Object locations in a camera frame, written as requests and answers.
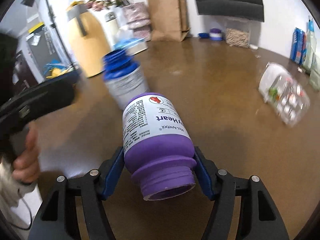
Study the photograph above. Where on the dark wooden door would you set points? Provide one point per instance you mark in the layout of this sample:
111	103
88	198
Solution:
23	77

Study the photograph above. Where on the clear glass bottle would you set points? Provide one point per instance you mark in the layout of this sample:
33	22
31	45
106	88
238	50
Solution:
310	45

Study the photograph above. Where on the blue soda can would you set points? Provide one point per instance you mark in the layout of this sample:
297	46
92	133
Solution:
298	48

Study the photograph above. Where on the person's left hand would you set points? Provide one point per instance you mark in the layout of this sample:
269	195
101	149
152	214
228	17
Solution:
26	166

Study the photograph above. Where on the yellow thermos jug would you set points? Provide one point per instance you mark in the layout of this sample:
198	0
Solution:
87	39

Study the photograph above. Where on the small purple white jar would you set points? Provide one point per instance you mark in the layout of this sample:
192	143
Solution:
216	34

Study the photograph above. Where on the drinking glass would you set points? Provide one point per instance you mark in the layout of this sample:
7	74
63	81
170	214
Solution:
315	73

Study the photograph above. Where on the brown paper bag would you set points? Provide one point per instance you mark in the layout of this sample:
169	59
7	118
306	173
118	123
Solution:
169	20

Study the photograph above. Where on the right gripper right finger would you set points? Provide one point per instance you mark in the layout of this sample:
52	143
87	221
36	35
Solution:
259	217

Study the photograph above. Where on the grey refrigerator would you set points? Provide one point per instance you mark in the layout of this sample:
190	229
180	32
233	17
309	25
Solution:
43	52

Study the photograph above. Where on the studio light on stand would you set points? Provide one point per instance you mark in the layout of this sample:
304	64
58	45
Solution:
47	16

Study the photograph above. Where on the clear jar with nuts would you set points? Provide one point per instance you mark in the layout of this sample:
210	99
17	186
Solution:
237	32

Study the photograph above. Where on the clear plastic bottle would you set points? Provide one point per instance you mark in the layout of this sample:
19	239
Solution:
287	97

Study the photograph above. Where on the pink patterned vase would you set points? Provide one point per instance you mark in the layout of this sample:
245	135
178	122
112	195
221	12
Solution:
138	20

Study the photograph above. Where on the purple supplement bottle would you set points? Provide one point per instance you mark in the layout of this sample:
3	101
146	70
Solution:
158	150

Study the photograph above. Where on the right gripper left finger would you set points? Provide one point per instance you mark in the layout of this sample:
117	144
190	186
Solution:
57	217

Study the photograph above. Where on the tissue box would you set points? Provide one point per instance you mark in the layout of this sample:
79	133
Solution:
133	46

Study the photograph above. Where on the blue bottle cap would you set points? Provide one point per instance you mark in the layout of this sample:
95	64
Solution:
204	35

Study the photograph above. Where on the blue supplement bottle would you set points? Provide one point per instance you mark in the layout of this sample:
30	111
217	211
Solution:
123	77

